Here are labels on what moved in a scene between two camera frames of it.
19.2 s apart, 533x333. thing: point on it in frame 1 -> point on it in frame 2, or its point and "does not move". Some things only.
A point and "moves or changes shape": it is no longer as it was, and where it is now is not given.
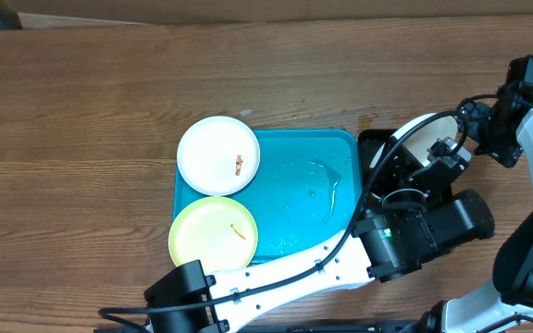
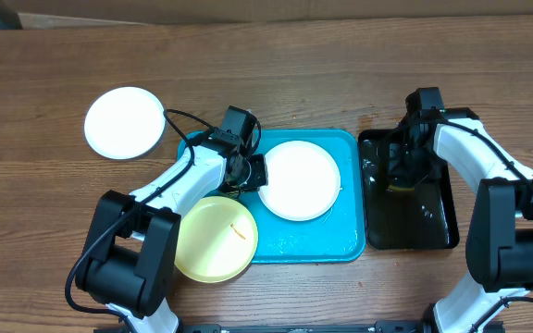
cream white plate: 418,141 moves or changes shape
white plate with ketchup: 217,154 moves or changes shape
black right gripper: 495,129 -> 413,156
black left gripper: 416,173 -> 261,178
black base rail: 386,327 does not move
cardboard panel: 51,14 does not move
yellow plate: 218,232 does not move
